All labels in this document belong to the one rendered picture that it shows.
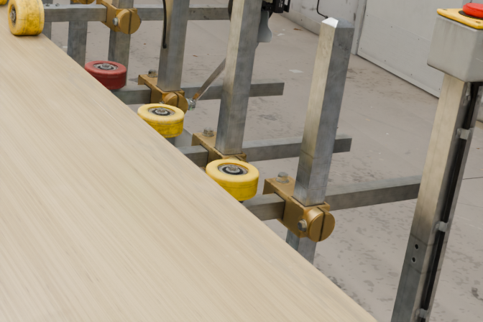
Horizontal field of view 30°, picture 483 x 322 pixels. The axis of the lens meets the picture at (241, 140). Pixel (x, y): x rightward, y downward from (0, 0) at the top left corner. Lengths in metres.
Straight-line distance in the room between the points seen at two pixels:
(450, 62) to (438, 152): 0.12
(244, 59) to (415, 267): 0.51
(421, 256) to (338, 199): 0.32
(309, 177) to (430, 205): 0.26
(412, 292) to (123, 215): 0.39
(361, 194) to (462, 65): 0.48
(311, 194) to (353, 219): 2.06
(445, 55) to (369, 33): 4.52
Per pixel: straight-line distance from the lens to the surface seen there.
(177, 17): 1.73
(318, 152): 1.34
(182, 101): 1.76
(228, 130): 1.55
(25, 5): 1.91
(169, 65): 1.75
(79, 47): 2.22
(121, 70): 1.74
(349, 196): 1.48
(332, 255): 3.13
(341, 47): 1.30
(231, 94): 1.53
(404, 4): 5.34
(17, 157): 1.34
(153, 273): 1.06
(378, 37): 5.53
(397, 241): 3.33
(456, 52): 1.07
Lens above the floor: 1.43
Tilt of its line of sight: 21 degrees down
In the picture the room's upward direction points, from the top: 8 degrees clockwise
